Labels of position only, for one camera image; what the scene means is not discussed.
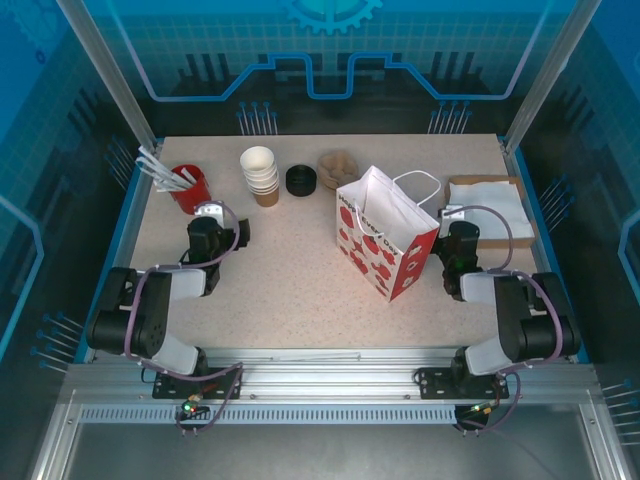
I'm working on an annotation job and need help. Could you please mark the white napkins on tray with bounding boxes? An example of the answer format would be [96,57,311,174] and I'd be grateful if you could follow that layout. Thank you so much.
[446,174,539,249]

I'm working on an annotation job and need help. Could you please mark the white paper napkin stack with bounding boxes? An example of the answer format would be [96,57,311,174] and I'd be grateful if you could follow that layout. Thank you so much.
[446,180,536,240]

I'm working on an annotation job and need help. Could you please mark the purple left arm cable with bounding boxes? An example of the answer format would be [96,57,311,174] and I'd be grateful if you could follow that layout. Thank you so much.
[122,201,246,437]

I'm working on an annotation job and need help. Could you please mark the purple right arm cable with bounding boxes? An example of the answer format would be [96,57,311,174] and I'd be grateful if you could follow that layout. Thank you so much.
[447,204,566,436]

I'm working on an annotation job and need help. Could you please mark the black cup lid stack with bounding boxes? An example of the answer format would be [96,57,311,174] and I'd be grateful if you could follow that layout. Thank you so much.
[285,163,319,199]

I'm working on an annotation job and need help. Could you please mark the small circuit board with LEDs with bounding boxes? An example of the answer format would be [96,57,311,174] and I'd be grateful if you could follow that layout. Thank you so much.
[457,400,501,421]
[175,397,209,421]

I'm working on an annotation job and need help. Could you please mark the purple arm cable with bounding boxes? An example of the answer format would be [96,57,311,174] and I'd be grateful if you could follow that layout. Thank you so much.
[447,204,566,436]
[122,201,246,437]

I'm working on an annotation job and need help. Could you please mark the brown pulp cup carrier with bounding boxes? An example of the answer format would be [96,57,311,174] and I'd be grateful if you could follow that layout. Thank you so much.
[317,151,361,192]

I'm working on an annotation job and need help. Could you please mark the slotted grey cable duct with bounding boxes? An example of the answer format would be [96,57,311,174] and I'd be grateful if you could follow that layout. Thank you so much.
[79,405,464,422]

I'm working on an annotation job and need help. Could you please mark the aluminium frame beam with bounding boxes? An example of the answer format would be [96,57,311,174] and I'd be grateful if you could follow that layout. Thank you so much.
[64,347,604,401]

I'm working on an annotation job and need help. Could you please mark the white paper bag red print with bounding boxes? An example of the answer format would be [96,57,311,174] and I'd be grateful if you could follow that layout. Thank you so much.
[335,166,442,304]

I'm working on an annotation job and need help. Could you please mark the aluminium frame post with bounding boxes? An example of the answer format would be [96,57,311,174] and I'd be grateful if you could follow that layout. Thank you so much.
[54,0,162,147]
[504,0,604,146]

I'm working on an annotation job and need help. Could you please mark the red straw holder cup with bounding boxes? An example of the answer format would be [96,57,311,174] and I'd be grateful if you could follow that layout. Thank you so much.
[168,163,209,216]

